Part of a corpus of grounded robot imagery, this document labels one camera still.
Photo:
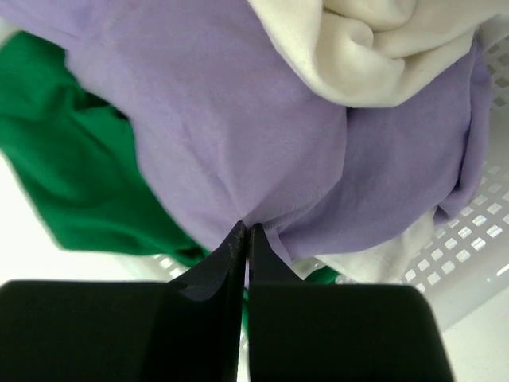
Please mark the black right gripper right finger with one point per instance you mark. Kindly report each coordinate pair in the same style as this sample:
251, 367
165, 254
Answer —
300, 331

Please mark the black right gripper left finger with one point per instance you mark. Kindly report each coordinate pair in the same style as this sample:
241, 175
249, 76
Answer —
184, 330

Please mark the purple t shirt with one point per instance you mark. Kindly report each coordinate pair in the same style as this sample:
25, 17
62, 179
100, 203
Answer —
133, 54

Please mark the white plastic laundry basket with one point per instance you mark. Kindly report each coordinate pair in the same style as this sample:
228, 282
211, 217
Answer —
469, 238

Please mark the green t shirt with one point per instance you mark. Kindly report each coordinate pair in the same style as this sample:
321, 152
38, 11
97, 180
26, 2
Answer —
74, 155

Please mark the white t shirt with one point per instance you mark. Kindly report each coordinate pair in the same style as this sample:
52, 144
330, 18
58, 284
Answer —
377, 53

